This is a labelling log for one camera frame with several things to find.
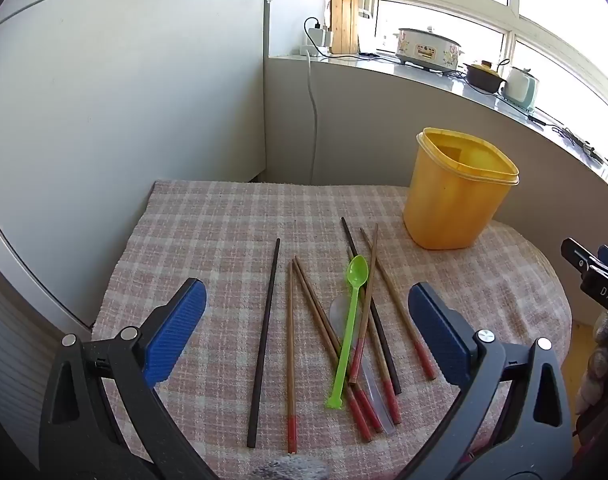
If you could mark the black chopstick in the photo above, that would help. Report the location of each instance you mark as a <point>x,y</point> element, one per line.
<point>349,240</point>
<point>265,340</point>

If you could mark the pale green electric kettle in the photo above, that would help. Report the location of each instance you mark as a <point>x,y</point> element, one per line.
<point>519,87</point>

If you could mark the white floral electric cooker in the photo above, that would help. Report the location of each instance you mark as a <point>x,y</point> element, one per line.
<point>426,50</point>

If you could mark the brown clay pot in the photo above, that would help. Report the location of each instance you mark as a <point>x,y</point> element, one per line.
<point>483,77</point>

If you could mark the green plastic spoon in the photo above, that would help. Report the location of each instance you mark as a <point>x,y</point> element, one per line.
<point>358,270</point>

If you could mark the white windowsill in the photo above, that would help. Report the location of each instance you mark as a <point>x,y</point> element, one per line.
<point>433,77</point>

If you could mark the person's right hand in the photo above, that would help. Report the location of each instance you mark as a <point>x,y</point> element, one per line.
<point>597,365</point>

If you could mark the wooden plank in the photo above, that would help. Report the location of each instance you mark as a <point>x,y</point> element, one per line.
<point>344,5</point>

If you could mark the yellow plastic container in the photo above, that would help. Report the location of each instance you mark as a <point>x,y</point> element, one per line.
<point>448,210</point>

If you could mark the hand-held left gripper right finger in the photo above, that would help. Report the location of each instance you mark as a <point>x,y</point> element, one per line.
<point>433,332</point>

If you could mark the pink checked tablecloth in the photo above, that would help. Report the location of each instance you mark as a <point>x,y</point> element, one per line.
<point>209,230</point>

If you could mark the white power strip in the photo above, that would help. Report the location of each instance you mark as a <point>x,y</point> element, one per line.
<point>316,37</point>

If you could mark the clear plastic spoon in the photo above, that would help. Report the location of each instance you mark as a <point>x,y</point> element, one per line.
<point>336,317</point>

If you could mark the white refrigerator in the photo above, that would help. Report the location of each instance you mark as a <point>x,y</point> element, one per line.
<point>134,85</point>

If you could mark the grey fuzzy cloth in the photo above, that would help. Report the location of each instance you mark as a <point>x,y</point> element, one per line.
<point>291,471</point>

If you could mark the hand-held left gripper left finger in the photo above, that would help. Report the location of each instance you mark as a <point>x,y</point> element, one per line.
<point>176,332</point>

